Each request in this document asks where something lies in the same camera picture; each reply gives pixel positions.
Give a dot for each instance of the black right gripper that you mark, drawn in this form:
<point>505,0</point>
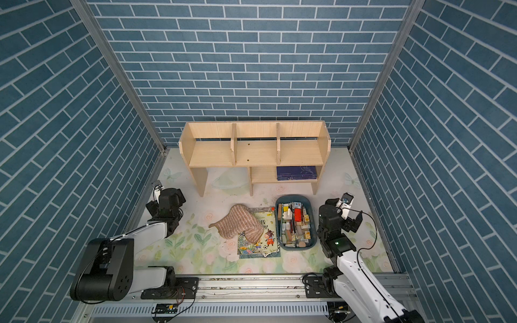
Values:
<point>351,225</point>

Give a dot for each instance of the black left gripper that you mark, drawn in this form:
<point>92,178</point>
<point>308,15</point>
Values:
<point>153,206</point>

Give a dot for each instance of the pink striped cloth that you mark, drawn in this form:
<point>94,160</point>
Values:
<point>239,220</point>

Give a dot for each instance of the light wooden bookshelf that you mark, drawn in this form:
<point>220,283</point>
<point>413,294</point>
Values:
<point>261,147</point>

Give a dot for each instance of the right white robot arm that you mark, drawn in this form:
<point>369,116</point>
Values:
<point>349,278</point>

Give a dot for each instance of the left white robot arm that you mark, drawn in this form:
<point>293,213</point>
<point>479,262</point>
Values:
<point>107,270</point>

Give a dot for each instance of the teal tray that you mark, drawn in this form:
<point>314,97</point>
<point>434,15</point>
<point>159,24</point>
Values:
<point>291,235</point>

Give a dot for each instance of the red block in tray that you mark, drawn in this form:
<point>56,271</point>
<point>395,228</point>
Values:
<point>298,215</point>

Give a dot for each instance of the top blue book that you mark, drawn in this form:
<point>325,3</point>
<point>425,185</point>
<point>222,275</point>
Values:
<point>296,173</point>

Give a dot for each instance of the colourful children's picture book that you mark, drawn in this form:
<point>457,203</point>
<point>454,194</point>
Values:
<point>267,246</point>

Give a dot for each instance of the left green circuit board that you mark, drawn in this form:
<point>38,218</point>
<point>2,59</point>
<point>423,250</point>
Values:
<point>165,309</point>

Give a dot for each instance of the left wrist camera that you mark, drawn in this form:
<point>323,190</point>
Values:
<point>157,188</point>

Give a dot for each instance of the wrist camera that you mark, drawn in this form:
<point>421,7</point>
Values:
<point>157,188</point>
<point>345,204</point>

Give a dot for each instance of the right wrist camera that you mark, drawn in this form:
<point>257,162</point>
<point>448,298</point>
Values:
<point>345,204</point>

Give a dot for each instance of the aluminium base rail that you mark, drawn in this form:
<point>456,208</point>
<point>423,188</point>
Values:
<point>224,298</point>

